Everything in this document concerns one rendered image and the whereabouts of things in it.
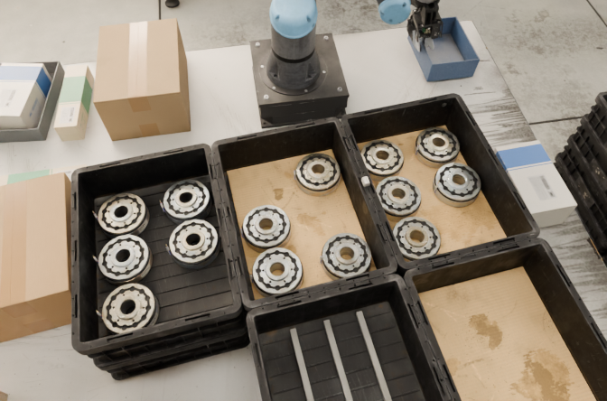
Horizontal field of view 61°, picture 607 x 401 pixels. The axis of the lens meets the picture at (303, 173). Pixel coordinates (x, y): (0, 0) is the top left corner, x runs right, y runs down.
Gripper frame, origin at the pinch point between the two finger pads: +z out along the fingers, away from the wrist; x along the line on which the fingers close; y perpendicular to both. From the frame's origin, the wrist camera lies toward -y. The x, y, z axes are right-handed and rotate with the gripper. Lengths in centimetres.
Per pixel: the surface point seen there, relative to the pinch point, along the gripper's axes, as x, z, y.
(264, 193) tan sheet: -51, -13, 51
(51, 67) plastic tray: -112, -11, -9
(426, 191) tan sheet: -14, -8, 55
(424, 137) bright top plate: -10.9, -10.8, 41.9
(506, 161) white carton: 9.2, -1.2, 46.8
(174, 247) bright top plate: -70, -19, 64
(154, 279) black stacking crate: -75, -17, 69
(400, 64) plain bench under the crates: -6.2, 5.9, 0.4
